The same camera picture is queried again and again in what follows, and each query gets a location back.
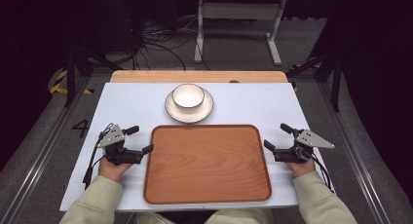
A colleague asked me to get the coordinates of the white bowl with dark rim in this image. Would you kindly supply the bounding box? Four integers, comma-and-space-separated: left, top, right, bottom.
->
171, 83, 206, 110

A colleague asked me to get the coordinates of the black metal tripod stand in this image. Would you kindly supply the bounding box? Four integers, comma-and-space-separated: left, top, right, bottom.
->
285, 47, 343, 114
61, 43, 125, 109

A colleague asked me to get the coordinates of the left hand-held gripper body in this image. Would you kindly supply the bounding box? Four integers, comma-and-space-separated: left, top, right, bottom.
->
96, 124, 144, 167

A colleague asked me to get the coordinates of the bundle of black floor cables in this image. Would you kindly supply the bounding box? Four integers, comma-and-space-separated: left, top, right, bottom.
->
129, 13, 212, 71

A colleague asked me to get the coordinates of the grey metal floor rail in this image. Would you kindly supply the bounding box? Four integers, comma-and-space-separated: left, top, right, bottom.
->
0, 75, 93, 224
317, 81, 393, 224

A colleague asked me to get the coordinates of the white table board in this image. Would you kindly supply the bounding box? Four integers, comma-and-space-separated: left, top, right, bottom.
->
59, 82, 336, 213

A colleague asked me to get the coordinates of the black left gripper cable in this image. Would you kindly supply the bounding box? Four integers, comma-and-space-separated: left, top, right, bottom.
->
82, 122, 115, 190

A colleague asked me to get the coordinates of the brown wooden tray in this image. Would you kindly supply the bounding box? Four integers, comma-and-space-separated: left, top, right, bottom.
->
142, 124, 273, 205

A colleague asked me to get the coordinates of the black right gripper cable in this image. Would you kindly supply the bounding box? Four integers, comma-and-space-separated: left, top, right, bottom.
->
310, 151, 336, 194

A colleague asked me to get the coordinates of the person's right hand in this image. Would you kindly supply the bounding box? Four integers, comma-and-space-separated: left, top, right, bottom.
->
285, 158, 317, 178

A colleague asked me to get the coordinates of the light wooden table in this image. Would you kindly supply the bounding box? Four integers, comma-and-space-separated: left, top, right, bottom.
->
110, 70, 289, 85

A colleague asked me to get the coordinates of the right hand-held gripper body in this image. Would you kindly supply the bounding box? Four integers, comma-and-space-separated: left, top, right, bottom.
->
273, 129, 336, 165

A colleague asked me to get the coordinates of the person's left hand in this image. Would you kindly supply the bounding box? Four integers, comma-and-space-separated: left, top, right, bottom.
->
97, 157, 133, 183

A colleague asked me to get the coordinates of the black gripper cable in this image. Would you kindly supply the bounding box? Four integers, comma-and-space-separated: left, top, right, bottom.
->
310, 151, 336, 194
82, 122, 115, 190

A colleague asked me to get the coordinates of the white metal stand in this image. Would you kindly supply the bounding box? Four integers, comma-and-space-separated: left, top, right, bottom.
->
193, 0, 287, 66

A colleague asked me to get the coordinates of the white plate with dark rim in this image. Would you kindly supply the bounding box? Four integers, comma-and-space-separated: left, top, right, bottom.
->
164, 86, 215, 125

